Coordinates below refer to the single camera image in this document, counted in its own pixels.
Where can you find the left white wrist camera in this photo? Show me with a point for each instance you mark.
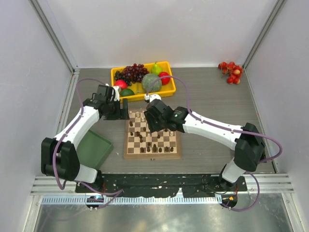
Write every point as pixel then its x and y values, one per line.
pixel 116 95

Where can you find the black grape bunch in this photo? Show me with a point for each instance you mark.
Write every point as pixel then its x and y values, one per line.
pixel 119 76

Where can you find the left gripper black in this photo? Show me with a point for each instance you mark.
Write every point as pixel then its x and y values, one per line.
pixel 124 109

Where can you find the white cable duct strip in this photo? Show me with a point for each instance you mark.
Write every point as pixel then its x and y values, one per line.
pixel 96 199

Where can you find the red apple right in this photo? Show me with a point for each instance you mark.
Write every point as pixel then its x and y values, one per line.
pixel 165 78

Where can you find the red grape bunch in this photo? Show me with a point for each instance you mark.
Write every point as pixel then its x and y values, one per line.
pixel 134 73

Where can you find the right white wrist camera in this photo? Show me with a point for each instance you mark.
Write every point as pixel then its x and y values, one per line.
pixel 149 98

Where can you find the green lime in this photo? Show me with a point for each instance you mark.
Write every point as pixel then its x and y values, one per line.
pixel 127 92

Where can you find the green pear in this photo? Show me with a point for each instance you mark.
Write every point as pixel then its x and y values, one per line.
pixel 156 69

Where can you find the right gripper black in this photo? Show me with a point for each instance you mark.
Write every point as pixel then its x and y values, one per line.
pixel 149 118

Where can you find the yellow plastic fruit tray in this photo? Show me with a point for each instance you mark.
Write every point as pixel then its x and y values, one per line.
pixel 166 90

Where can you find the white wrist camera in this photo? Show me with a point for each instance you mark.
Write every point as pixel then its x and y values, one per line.
pixel 116 95
pixel 149 98

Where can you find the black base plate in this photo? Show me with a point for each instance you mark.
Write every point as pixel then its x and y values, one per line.
pixel 166 185

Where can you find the red apple left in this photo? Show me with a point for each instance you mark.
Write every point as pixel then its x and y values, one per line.
pixel 121 84

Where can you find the green melon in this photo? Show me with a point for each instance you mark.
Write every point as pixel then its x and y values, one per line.
pixel 151 80

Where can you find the black plastic bin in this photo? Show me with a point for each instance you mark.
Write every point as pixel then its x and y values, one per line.
pixel 267 142

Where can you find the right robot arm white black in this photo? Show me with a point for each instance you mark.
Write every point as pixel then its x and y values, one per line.
pixel 248 147

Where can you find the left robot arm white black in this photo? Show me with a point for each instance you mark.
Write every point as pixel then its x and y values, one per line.
pixel 58 154

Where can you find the green plastic tray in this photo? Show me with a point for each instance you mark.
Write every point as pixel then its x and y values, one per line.
pixel 93 150

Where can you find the red apple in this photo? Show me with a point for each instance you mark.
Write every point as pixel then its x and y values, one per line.
pixel 121 84
pixel 165 78

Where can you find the wooden chess board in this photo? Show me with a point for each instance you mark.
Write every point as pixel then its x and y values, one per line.
pixel 164 144

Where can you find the red cherry cluster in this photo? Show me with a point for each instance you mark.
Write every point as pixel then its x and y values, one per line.
pixel 232 71

